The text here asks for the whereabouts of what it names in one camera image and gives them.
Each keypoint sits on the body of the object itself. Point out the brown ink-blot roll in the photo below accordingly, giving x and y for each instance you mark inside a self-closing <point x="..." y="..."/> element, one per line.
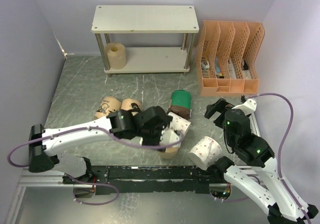
<point x="132" y="105"/>

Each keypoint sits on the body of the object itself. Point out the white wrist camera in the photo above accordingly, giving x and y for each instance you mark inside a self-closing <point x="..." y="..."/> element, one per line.
<point x="168" y="136"/>
<point x="248" y="107"/>

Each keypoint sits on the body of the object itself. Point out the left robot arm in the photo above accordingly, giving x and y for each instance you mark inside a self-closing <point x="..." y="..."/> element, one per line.
<point x="47" y="152"/>

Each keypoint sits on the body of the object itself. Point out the white floral roll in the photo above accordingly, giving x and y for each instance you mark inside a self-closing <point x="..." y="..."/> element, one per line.
<point x="179" y="124"/>
<point x="205" y="153"/>

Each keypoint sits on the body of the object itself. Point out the white floral roll right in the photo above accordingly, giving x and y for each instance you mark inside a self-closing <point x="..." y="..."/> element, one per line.
<point x="205" y="153"/>

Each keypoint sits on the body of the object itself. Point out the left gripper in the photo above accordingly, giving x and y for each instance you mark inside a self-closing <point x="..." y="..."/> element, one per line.
<point x="155" y="141"/>

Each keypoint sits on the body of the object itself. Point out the white floral roll centre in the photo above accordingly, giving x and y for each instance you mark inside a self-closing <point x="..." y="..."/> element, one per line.
<point x="179" y="124"/>

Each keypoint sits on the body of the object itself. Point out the brown cartoon roll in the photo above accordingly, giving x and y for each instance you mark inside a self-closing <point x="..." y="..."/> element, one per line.
<point x="108" y="105"/>

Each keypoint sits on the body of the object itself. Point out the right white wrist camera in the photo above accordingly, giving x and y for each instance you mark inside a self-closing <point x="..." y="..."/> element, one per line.
<point x="248" y="107"/>

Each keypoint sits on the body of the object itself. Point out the items in file organizer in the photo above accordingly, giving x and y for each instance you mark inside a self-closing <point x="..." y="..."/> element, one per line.
<point x="205" y="68"/>

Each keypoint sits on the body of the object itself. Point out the plain brown roll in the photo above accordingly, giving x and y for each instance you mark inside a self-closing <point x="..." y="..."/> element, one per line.
<point x="116" y="55"/>
<point x="168" y="153"/>

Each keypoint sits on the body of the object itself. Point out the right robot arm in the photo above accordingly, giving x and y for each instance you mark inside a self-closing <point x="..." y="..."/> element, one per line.
<point x="277" y="198"/>

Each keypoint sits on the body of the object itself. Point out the orange plastic file organizer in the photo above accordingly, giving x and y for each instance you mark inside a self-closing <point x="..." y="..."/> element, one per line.
<point x="228" y="39"/>

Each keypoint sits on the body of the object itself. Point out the green brown roll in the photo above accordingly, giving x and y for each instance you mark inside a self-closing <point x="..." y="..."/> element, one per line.
<point x="180" y="103"/>

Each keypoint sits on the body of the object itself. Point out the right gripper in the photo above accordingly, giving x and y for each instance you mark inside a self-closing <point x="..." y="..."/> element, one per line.
<point x="221" y="105"/>

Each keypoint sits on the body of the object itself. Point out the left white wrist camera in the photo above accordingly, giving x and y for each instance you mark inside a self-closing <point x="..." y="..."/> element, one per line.
<point x="168" y="136"/>

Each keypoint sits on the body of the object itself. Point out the beige two-tier shelf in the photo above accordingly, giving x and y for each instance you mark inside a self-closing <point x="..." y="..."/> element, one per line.
<point x="147" y="19"/>

